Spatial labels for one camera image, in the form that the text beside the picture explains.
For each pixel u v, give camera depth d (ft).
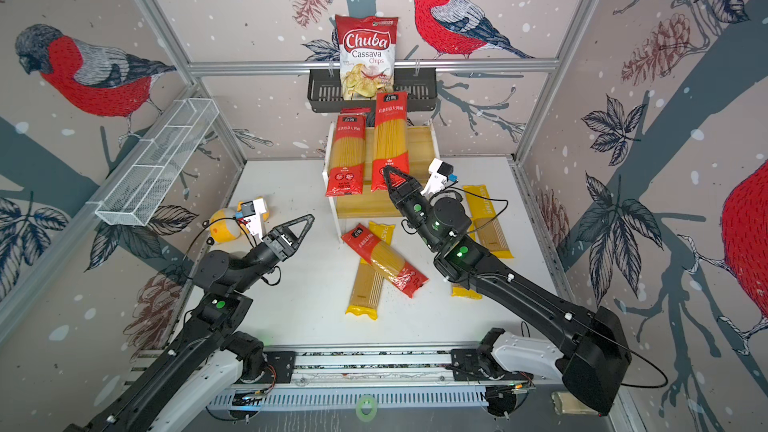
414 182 1.96
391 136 2.23
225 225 3.06
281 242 1.88
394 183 2.04
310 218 1.98
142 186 2.39
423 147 2.65
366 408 2.25
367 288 2.80
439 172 2.00
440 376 2.39
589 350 1.25
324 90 3.12
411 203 1.93
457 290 2.72
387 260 2.93
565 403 2.15
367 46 2.74
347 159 2.39
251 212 1.96
